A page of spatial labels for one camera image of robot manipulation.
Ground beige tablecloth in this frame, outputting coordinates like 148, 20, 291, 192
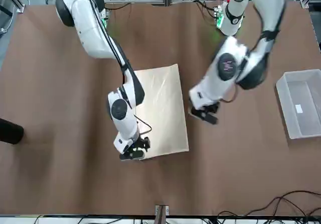
120, 63, 190, 162

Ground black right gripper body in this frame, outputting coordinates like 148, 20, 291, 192
134, 136, 151, 152

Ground long black cable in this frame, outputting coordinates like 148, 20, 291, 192
217, 190, 321, 218

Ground clear plastic bin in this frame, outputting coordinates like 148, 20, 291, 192
275, 69, 321, 140

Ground black vase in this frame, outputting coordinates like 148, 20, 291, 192
0, 118, 25, 145

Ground black cable with metal connector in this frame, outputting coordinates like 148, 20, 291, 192
85, 0, 153, 137

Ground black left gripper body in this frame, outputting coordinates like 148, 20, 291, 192
202, 101, 222, 115

